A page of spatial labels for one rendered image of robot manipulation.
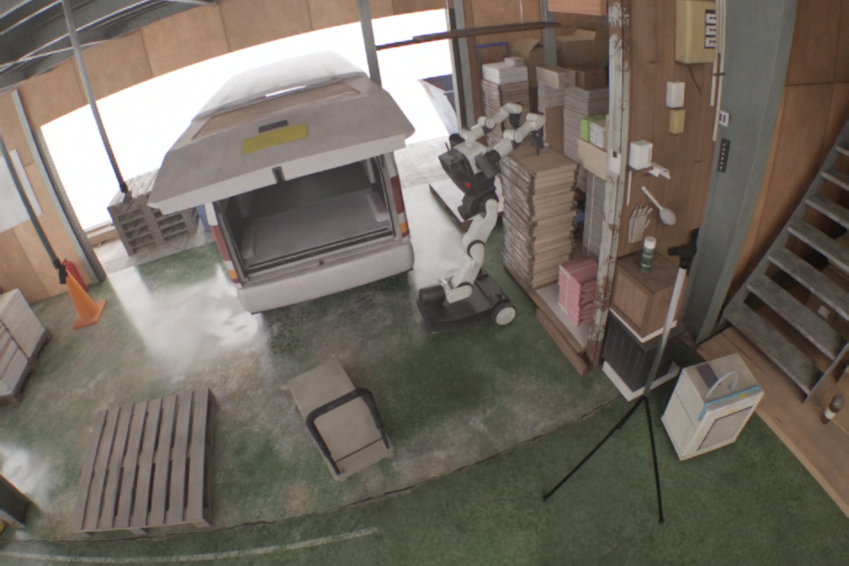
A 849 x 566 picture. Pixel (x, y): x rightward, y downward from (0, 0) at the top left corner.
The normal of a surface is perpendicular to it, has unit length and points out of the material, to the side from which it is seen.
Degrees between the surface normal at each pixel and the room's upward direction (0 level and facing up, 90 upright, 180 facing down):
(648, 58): 90
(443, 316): 0
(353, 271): 87
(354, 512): 0
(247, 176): 106
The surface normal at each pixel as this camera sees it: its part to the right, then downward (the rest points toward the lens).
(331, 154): 0.32, 0.70
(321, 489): -0.13, -0.83
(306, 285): 0.26, 0.44
